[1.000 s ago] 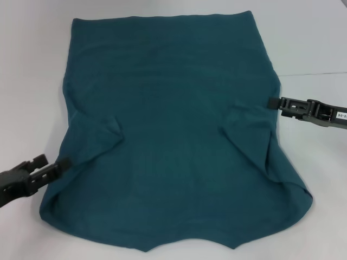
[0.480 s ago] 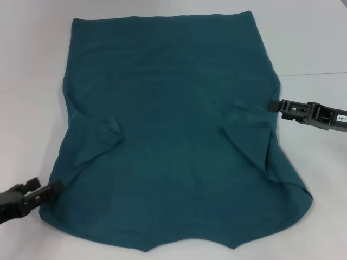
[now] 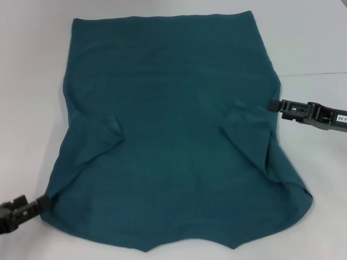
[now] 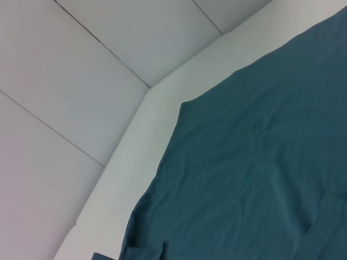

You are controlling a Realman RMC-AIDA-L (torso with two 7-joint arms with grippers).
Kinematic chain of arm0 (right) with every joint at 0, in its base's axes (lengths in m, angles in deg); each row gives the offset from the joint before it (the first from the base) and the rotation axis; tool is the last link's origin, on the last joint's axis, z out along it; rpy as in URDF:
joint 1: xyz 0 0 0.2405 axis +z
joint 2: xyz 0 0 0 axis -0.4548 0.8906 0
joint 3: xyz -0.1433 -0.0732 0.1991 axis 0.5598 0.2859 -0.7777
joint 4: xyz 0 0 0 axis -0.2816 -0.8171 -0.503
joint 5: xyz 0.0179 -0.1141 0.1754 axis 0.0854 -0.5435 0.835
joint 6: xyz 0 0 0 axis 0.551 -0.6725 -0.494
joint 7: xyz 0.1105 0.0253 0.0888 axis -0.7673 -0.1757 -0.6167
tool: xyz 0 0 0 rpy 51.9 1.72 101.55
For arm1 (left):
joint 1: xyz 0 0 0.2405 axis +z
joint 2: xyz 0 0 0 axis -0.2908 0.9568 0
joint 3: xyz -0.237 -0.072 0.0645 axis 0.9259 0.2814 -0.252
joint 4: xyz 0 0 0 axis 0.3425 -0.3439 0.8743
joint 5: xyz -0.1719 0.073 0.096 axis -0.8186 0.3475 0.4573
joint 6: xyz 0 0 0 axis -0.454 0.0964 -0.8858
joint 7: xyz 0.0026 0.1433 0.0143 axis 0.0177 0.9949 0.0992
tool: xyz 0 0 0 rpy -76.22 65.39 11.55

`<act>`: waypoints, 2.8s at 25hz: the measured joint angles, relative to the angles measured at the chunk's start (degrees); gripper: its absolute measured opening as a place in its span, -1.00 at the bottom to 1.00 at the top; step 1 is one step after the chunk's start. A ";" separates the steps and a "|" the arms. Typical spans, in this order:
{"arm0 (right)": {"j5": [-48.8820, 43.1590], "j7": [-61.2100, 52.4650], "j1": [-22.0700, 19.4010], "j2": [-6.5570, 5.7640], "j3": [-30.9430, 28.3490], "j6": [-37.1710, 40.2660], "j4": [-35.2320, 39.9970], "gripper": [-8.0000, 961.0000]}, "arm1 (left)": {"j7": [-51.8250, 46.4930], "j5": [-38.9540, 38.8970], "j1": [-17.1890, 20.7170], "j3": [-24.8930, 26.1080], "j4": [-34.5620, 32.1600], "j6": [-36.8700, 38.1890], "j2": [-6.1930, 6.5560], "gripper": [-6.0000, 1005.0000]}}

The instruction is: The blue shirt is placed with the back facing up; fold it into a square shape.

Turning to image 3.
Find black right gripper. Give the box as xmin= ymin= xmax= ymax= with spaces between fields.
xmin=267 ymin=99 xmax=347 ymax=133

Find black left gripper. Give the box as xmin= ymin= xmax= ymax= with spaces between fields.
xmin=0 ymin=194 xmax=51 ymax=235

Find teal blue shirt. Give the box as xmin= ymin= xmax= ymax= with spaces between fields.
xmin=40 ymin=10 xmax=315 ymax=246

